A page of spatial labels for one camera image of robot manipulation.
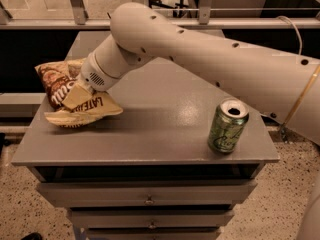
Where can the top grey drawer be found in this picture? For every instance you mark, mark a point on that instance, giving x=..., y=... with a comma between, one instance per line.
x=135, y=194

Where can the brown chip bag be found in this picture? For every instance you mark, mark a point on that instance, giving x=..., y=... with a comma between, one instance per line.
x=58, y=78

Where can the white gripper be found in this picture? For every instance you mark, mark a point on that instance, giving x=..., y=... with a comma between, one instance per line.
x=92, y=75

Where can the grey drawer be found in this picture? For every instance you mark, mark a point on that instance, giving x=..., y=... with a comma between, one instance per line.
x=150, y=218
x=159, y=234
x=135, y=194

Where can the bottom grey drawer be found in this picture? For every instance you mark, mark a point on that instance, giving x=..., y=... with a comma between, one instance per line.
x=159, y=234

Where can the middle grey drawer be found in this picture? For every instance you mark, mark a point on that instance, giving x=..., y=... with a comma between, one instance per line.
x=150, y=218

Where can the green soda can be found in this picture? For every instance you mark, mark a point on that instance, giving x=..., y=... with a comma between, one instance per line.
x=229, y=121

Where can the metal window railing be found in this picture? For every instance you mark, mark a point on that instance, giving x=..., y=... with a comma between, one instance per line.
x=198, y=14

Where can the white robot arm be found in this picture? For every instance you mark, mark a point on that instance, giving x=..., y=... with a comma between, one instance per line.
x=281, y=85

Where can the grey drawer cabinet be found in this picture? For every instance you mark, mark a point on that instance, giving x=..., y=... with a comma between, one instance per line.
x=161, y=136

